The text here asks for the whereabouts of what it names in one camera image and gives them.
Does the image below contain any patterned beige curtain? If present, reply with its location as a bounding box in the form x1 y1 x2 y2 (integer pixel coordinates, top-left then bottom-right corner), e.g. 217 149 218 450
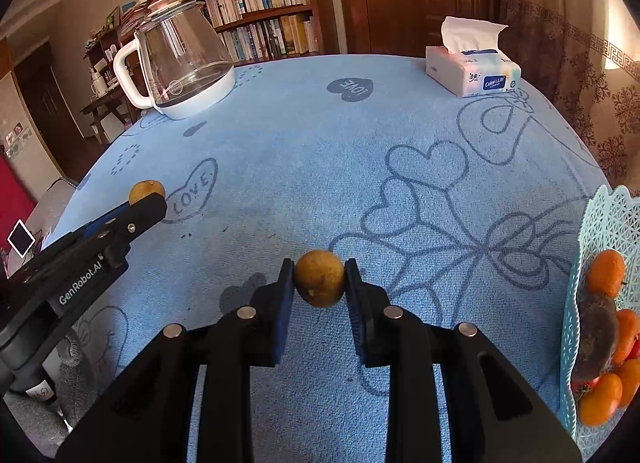
500 0 640 184

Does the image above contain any small tan longan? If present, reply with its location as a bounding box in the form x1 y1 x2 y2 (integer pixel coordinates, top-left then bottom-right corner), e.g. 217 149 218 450
293 250 347 308
128 179 166 206

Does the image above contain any light blue plastic basket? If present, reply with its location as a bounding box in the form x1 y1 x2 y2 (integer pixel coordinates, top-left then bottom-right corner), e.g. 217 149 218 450
560 184 640 451

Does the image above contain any dark wooden cabinet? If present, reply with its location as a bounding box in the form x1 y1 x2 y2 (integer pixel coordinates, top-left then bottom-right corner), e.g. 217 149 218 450
12 40 83 178

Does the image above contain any black white diamond card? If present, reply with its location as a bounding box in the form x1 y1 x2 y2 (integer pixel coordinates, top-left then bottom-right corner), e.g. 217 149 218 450
7 219 37 259

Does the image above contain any grey cloth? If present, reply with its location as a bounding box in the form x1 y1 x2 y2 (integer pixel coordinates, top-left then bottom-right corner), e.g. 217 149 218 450
0 333 96 459

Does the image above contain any blue printed tablecloth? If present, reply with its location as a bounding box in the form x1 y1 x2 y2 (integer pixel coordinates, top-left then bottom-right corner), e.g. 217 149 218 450
40 54 608 463

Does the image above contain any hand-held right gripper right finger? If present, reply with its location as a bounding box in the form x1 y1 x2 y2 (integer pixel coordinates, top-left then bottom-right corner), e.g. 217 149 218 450
344 258 583 463

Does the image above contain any red board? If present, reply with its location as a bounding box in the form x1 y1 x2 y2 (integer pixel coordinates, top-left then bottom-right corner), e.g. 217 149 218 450
0 153 36 244

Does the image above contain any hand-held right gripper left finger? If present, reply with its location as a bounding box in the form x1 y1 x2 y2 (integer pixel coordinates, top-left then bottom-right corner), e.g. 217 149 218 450
55 258 297 463

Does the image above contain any low wooden shelf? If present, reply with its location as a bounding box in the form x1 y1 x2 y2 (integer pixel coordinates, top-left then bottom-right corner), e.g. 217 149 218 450
80 25 143 144

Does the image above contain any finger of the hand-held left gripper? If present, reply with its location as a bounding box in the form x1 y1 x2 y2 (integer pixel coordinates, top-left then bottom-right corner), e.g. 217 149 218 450
82 193 168 270
82 206 133 240

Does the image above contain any white tissue pack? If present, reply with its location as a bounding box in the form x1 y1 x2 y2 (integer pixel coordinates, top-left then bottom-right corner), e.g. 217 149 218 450
425 16 522 98

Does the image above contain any glass kettle white base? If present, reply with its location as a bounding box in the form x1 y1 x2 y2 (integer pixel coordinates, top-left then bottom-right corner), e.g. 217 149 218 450
113 0 236 120

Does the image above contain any small mandarin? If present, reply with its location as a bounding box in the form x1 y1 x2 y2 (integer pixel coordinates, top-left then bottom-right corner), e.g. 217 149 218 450
585 249 627 299

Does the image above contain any dark purple mangosteen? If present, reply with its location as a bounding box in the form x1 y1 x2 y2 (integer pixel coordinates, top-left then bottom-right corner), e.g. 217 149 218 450
572 293 621 379

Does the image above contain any wooden bookshelf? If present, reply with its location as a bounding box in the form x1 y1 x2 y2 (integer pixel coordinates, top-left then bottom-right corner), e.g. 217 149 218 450
190 0 341 66

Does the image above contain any large orange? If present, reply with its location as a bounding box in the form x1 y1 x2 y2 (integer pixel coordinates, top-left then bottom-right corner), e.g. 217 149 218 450
578 373 626 427
611 309 640 365

